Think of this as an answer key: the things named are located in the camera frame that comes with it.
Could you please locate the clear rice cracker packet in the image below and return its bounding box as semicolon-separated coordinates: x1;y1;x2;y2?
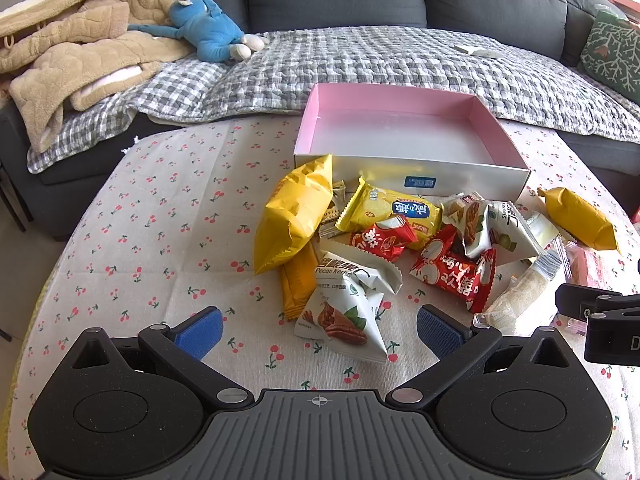
473;248;564;337

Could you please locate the large red snack packet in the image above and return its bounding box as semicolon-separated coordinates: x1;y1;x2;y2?
409;224;497;313

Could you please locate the pink snack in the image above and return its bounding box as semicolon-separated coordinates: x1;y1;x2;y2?
565;242;610;289

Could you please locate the white pecan kernel packet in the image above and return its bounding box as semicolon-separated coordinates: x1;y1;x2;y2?
294;242;402;363

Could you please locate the small red snack packet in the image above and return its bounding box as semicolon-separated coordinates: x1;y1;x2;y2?
349;214;418;262

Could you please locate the white nut triangle packet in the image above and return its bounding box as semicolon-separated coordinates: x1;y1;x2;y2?
442;192;544;266

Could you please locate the orange wafer bar wrapper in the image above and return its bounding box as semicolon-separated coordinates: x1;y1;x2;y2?
279;242;319;321

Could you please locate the pale yellow white cake packet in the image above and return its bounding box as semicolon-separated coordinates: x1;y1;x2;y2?
523;209;560;249

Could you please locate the yellow cracker pack blue label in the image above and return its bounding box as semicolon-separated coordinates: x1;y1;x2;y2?
336;177;442;250

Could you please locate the large yellow waffle snack bag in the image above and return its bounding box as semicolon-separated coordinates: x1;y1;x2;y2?
253;154;333;274

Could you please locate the silver truffle chocolate packet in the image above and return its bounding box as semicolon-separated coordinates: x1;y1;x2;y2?
318;180;347;238

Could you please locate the cherry print tablecloth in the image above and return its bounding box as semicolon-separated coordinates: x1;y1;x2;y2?
1;116;639;479

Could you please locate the pink and white cardboard box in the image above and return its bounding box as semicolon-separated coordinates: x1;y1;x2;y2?
294;84;530;200

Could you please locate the grey checked sofa cover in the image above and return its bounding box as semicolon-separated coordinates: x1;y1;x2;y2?
27;26;639;174

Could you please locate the white paper on sofa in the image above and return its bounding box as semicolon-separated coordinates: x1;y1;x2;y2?
454;46;503;60

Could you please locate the green patterned cushion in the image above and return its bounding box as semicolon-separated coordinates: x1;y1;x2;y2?
580;8;640;104

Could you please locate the blue plush toy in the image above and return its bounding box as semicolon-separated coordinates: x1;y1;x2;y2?
128;0;266;63

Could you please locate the beige quilted blanket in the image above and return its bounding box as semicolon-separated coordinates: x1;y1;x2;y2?
1;0;192;153

